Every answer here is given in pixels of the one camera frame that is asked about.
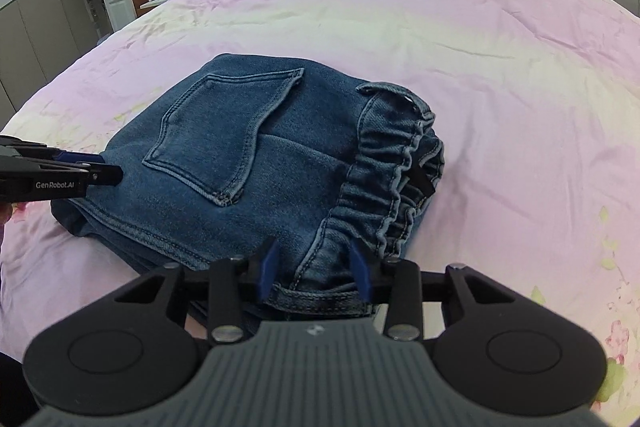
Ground pink floral bed sheet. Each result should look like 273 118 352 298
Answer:
0 0 640 408

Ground white cabinet door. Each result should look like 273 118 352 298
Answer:
102 0 137 32

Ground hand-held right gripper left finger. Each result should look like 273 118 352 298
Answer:
114 238 280 346

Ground grey wardrobe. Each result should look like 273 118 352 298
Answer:
0 0 101 118

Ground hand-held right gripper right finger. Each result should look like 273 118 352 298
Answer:
350 241 546 343

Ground blue denim pants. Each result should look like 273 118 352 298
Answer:
50 53 446 320

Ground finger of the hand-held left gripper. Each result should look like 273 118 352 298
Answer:
0 136 106 166
75 164 124 186

